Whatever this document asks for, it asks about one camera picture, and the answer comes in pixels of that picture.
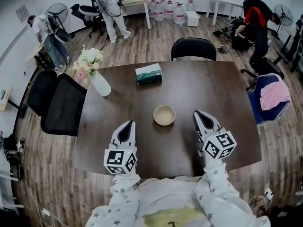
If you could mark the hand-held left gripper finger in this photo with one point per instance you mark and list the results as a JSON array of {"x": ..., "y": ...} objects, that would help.
[
  {"x": 132, "y": 138},
  {"x": 116, "y": 138}
]

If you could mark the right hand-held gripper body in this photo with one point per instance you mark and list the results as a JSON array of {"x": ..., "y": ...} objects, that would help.
[{"x": 220, "y": 145}]

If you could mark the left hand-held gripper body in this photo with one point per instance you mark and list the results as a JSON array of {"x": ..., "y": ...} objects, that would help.
[{"x": 118, "y": 161}]

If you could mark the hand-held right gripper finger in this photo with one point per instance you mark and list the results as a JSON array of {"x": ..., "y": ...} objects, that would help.
[
  {"x": 199, "y": 128},
  {"x": 215, "y": 124}
]

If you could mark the person's left forearm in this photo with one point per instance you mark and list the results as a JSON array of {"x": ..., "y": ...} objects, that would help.
[{"x": 123, "y": 197}]

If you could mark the person's right forearm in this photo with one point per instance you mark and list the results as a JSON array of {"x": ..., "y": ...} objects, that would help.
[{"x": 216, "y": 185}]

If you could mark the blue chair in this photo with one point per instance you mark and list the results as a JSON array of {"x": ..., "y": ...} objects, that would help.
[{"x": 254, "y": 103}]

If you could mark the white vase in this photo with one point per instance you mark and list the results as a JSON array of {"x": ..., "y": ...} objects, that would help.
[{"x": 100, "y": 85}]

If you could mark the black mesh office chair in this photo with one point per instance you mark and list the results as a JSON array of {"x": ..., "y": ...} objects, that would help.
[{"x": 62, "y": 105}]

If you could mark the person's torso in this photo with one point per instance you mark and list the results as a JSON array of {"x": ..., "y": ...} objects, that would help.
[{"x": 170, "y": 197}]

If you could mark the green and white tissue box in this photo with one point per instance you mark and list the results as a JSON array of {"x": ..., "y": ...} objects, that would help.
[{"x": 149, "y": 77}]

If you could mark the pink cloth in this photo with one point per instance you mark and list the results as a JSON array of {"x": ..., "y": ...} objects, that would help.
[{"x": 274, "y": 96}]

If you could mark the white power strip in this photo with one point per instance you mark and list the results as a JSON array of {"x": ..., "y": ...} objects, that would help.
[{"x": 268, "y": 193}]

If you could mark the small grey device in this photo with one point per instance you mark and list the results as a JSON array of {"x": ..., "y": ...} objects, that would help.
[{"x": 222, "y": 49}]

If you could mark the black round-back chair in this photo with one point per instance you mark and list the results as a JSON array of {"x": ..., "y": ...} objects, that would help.
[{"x": 193, "y": 47}]

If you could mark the pastel flower bouquet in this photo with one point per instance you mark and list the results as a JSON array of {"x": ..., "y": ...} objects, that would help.
[{"x": 91, "y": 57}]

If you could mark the white power adapter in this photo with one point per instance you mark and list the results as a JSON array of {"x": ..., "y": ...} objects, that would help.
[{"x": 46, "y": 212}]

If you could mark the black padded office chair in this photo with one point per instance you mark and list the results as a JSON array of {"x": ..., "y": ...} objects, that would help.
[{"x": 40, "y": 91}]

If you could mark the black high-back office chair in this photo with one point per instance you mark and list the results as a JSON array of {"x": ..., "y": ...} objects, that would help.
[{"x": 260, "y": 46}]

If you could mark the black bag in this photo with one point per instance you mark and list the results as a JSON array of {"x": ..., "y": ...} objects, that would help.
[{"x": 223, "y": 29}]

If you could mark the red jacket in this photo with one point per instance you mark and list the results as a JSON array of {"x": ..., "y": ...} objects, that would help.
[{"x": 255, "y": 15}]

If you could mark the white rack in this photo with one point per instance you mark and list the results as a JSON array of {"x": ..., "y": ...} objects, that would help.
[{"x": 6, "y": 190}]

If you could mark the yellow-top side table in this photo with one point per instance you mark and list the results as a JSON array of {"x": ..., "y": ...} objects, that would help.
[{"x": 4, "y": 103}]

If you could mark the light wooden desk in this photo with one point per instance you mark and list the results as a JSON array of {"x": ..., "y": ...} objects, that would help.
[{"x": 33, "y": 54}]

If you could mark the cluster of water jugs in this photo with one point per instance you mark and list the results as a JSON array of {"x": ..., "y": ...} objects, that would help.
[{"x": 165, "y": 9}]

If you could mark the black standing fan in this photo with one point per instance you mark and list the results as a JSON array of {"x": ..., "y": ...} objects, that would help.
[
  {"x": 282, "y": 14},
  {"x": 56, "y": 12}
]

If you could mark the black office chair with headrest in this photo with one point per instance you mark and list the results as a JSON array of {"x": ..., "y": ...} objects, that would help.
[{"x": 87, "y": 9}]

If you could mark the grey wall paper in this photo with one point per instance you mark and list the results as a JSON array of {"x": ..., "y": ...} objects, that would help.
[{"x": 22, "y": 13}]

